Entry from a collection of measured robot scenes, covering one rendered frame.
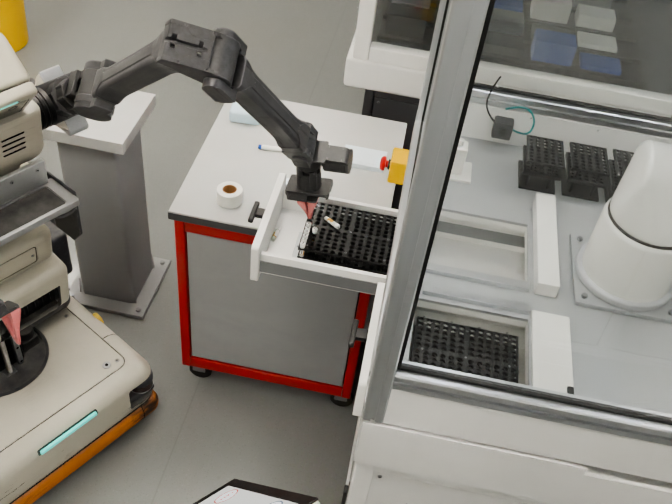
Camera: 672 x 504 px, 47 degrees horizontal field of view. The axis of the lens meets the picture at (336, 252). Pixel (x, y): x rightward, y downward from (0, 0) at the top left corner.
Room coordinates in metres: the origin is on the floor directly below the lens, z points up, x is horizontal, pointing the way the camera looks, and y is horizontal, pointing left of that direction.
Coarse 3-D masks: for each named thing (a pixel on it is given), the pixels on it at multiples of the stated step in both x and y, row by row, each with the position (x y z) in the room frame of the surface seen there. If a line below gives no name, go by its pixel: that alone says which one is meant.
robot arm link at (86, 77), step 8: (72, 72) 1.35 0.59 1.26; (80, 72) 1.34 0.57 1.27; (88, 72) 1.33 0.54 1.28; (72, 80) 1.33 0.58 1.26; (80, 80) 1.34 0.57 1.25; (88, 80) 1.31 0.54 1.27; (72, 88) 1.31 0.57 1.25; (80, 88) 1.30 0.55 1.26; (88, 88) 1.30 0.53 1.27; (64, 96) 1.31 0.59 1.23; (72, 96) 1.31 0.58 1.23
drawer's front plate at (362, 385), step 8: (376, 296) 1.16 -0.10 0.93; (376, 304) 1.14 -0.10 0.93; (376, 312) 1.11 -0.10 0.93; (376, 320) 1.09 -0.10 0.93; (376, 328) 1.07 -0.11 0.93; (368, 336) 1.04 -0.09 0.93; (368, 344) 1.02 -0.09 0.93; (368, 352) 1.00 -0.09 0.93; (368, 360) 0.98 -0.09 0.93; (368, 368) 0.96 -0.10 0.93; (360, 376) 0.94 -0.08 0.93; (360, 384) 0.92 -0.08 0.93; (360, 392) 0.92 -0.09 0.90; (360, 400) 0.92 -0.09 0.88; (360, 408) 0.92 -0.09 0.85
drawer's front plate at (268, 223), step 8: (280, 176) 1.53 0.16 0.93; (280, 184) 1.49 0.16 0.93; (272, 192) 1.46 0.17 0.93; (280, 192) 1.48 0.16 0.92; (272, 200) 1.43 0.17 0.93; (280, 200) 1.49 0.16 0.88; (272, 208) 1.40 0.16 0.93; (280, 208) 1.49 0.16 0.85; (264, 216) 1.37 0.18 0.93; (272, 216) 1.39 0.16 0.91; (264, 224) 1.34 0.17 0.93; (272, 224) 1.40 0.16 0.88; (264, 232) 1.31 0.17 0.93; (272, 232) 1.41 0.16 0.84; (256, 240) 1.28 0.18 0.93; (264, 240) 1.32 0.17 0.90; (256, 248) 1.26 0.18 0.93; (264, 248) 1.32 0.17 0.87; (256, 256) 1.26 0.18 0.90; (256, 264) 1.26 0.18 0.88; (256, 272) 1.26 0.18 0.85; (256, 280) 1.26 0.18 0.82
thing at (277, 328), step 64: (256, 128) 1.95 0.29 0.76; (320, 128) 2.00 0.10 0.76; (384, 128) 2.05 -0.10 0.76; (192, 192) 1.61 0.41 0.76; (256, 192) 1.65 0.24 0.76; (384, 192) 1.73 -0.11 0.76; (192, 256) 1.54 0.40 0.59; (192, 320) 1.54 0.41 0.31; (256, 320) 1.52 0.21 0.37; (320, 320) 1.51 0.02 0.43; (320, 384) 1.50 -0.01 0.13
